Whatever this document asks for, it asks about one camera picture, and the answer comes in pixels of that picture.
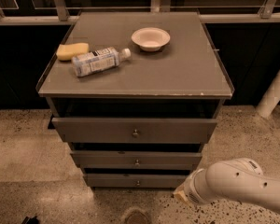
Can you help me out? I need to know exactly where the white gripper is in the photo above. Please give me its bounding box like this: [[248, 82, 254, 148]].
[[173, 169, 215, 205]]

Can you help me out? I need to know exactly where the grey bottom drawer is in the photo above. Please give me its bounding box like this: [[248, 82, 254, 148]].
[[84, 174, 186, 189]]

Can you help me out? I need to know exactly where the grey drawer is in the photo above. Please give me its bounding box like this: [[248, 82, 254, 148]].
[[71, 150, 202, 170], [52, 118, 217, 144], [84, 174, 186, 189]]

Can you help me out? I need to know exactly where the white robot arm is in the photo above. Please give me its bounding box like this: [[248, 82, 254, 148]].
[[174, 158, 280, 215]]

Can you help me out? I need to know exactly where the grey middle drawer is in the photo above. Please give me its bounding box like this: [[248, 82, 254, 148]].
[[71, 150, 202, 170]]

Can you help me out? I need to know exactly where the grey drawer cabinet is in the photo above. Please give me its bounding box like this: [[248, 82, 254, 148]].
[[37, 12, 233, 177]]

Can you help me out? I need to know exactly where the grey top drawer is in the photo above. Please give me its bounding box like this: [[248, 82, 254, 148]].
[[52, 118, 217, 144]]

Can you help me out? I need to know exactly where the white diagonal pole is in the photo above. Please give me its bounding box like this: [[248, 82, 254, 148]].
[[256, 70, 280, 118]]

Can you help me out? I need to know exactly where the clear plastic water bottle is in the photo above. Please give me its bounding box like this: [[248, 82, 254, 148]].
[[72, 47, 131, 77]]

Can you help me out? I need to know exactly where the black object on floor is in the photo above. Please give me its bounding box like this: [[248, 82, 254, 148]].
[[21, 216, 39, 224]]

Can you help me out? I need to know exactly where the white bowl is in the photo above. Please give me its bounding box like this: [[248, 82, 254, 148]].
[[132, 27, 171, 52]]

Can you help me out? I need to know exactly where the yellow sponge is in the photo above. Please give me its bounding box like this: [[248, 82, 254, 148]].
[[56, 43, 89, 61]]

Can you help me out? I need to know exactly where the metal railing frame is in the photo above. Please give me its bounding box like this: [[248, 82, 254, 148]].
[[0, 0, 280, 25]]

